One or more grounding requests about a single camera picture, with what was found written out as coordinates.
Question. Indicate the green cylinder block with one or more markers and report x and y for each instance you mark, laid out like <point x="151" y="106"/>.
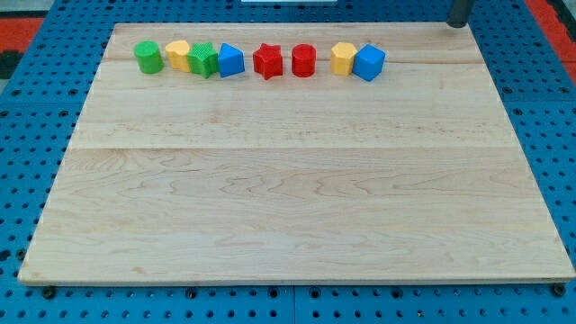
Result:
<point x="148" y="57"/>

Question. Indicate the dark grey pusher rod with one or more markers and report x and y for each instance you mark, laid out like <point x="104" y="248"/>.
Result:
<point x="459" y="13"/>

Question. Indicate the blue triangle block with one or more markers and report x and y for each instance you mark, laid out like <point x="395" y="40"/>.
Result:
<point x="230" y="60"/>

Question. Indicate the green star block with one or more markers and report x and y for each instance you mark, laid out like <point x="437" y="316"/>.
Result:
<point x="203" y="59"/>

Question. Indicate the yellow hexagon block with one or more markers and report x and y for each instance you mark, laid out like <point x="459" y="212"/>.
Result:
<point x="342" y="58"/>

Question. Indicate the wooden board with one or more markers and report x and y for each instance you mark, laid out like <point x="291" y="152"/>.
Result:
<point x="416" y="177"/>

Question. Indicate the red star block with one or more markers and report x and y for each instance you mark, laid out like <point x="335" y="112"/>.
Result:
<point x="268" y="61"/>

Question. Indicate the blue cube block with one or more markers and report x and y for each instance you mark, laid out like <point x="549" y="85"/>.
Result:
<point x="369" y="62"/>

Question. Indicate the yellow heart block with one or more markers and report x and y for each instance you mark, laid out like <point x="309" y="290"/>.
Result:
<point x="177" y="55"/>

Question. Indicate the red cylinder block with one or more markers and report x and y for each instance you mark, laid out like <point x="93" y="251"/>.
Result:
<point x="303" y="60"/>

